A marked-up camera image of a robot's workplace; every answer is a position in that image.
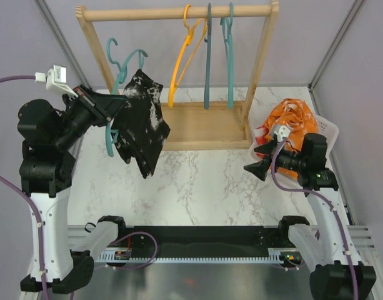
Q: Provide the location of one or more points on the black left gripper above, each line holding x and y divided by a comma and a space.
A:
104, 105

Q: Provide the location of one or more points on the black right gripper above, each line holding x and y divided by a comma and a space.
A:
261, 167

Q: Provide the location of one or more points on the teal hanger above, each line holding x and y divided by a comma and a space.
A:
226, 25
112, 135

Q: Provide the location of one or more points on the black white-speckled trousers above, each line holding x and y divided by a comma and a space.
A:
142, 130

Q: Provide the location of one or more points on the orange white-speckled trousers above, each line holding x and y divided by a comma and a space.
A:
296, 115

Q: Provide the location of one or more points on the grey-blue hanger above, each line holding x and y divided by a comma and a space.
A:
208, 41

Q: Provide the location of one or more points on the red white-speckled trousers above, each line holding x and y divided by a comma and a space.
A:
260, 134

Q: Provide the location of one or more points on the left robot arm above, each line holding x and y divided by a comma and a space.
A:
46, 180

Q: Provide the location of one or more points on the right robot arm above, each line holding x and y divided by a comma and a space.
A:
336, 267

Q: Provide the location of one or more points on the wooden clothes rack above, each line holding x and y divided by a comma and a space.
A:
195, 125

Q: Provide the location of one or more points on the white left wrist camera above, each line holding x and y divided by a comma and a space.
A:
56, 81

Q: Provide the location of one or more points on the white slotted cable duct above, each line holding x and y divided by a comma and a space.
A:
112, 256

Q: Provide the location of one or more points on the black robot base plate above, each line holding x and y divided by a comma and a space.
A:
203, 241

